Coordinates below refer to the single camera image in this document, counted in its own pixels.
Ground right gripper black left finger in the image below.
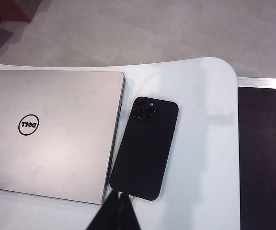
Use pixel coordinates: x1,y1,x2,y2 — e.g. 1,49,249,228
86,191,119,230

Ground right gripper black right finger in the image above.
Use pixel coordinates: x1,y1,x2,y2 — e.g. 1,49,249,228
120,193,145,230

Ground black smartphone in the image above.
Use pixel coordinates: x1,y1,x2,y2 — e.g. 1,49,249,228
108,96,180,201

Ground silver Dell laptop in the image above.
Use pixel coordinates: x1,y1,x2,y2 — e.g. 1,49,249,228
0,69,126,206

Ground black case aluminium edge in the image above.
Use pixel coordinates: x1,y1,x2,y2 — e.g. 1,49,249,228
237,76,276,230

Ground dark red box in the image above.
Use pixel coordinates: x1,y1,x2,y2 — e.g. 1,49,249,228
0,0,43,24

